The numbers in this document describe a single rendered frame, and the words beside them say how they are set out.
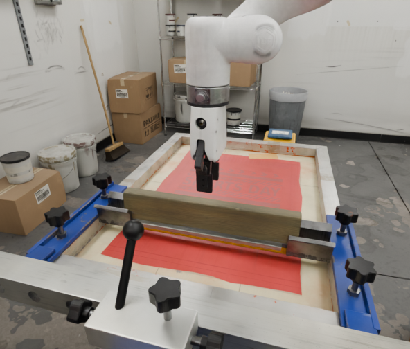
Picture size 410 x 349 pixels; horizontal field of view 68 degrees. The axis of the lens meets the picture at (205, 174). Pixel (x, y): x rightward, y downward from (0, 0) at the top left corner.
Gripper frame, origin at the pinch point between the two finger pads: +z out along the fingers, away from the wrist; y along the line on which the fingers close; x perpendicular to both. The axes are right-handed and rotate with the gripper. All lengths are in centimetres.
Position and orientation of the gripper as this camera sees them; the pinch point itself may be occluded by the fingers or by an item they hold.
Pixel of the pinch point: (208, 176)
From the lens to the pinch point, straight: 61.2
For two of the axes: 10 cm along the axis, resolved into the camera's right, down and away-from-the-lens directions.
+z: 0.0, 8.9, 4.5
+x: -9.6, -1.2, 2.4
